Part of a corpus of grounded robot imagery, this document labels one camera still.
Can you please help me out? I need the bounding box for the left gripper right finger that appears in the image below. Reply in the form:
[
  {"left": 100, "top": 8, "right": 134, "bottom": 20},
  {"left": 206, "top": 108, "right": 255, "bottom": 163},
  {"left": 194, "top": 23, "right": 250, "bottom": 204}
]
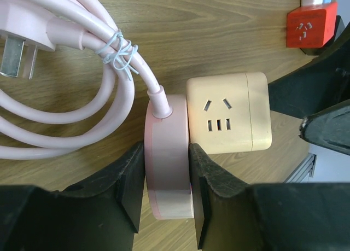
[{"left": 189, "top": 144, "right": 349, "bottom": 250}]

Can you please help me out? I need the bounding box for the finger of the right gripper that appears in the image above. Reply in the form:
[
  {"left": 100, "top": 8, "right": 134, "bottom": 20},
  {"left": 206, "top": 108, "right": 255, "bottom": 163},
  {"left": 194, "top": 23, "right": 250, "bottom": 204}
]
[
  {"left": 300, "top": 100, "right": 349, "bottom": 155},
  {"left": 269, "top": 15, "right": 349, "bottom": 119}
]

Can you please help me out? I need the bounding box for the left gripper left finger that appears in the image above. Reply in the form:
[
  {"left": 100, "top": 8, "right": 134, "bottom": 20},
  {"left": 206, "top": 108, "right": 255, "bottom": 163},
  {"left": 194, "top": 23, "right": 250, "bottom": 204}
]
[{"left": 1, "top": 142, "right": 145, "bottom": 250}]

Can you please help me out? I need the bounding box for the beige cube plug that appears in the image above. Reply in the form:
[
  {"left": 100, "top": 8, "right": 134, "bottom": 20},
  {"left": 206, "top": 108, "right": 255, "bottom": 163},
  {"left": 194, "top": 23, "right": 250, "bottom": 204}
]
[{"left": 186, "top": 72, "right": 272, "bottom": 154}]

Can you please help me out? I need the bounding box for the pink round socket with cable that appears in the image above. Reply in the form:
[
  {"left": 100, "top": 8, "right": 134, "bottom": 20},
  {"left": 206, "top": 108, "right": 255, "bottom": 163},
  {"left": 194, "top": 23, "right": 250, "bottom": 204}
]
[{"left": 1, "top": 0, "right": 194, "bottom": 219}]

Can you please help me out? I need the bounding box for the red cube plug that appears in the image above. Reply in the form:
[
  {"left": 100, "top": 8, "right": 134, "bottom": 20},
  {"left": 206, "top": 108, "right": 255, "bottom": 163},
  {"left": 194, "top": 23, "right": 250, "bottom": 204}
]
[{"left": 286, "top": 2, "right": 338, "bottom": 48}]

